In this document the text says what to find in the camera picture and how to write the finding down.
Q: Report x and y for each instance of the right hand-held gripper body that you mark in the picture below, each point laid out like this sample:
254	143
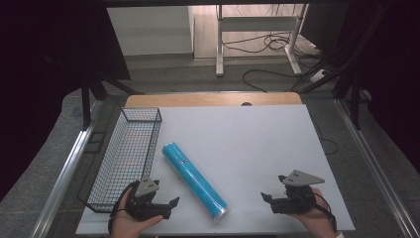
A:
298	195

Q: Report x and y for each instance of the white cabinet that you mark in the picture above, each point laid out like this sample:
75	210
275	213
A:
152	29

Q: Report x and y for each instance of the white metal desk frame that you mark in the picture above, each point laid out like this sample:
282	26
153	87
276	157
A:
257	23

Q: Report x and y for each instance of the aluminium rail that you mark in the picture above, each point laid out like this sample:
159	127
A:
67	168
373	162

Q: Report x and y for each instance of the black metal stand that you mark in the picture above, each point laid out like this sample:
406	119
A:
343	56

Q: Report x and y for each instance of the wooden table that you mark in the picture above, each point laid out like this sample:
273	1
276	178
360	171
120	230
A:
211	99

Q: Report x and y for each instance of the person's right hand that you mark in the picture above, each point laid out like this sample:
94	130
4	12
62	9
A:
313	221

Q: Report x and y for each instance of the black tripod stand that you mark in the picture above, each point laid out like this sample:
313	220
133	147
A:
86	105

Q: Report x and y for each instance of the white power strip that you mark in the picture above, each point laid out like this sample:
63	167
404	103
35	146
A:
318	75

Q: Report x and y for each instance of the blue cylindrical tube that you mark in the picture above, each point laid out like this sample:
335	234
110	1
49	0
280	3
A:
194	180

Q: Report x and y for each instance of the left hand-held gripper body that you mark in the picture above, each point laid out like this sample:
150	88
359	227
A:
144	205

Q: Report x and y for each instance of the dark curtain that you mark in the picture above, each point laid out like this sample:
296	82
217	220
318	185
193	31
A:
393	72
49	66

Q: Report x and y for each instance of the white table mat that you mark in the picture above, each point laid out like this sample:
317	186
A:
251	148

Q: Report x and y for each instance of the person's left hand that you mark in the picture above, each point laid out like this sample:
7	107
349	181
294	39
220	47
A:
132	225

